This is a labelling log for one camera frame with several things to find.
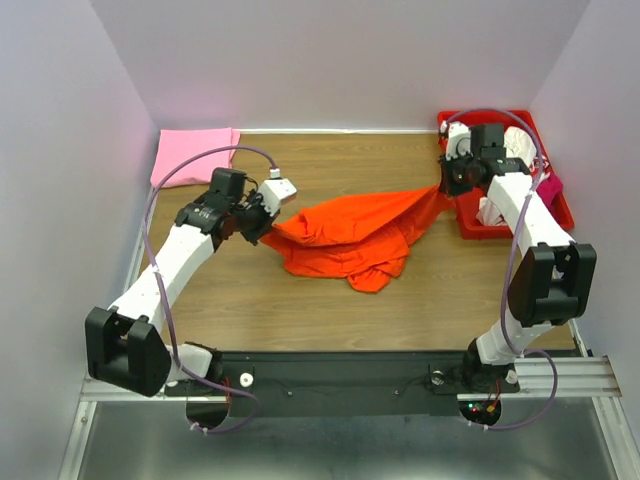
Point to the folded pink t-shirt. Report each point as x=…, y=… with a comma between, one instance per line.
x=177, y=146

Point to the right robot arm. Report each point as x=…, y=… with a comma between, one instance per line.
x=549, y=274

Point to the aluminium rail frame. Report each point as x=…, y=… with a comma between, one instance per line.
x=556, y=427

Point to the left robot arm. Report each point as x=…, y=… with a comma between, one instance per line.
x=124, y=341

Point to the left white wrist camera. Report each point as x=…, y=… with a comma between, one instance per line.
x=274, y=193

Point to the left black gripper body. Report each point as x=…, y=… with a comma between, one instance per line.
x=251, y=218

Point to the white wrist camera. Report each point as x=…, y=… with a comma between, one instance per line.
x=457, y=137
x=274, y=193

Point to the white garment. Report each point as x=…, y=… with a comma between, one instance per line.
x=518, y=143

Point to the magenta garment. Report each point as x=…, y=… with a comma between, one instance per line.
x=549, y=189

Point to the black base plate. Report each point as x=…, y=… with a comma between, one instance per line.
x=361, y=383

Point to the red plastic bin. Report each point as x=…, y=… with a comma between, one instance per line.
x=467, y=205

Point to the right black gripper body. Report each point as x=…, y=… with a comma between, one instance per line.
x=457, y=172

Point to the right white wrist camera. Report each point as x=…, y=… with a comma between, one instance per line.
x=457, y=137

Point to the orange t-shirt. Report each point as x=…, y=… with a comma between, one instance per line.
x=364, y=239

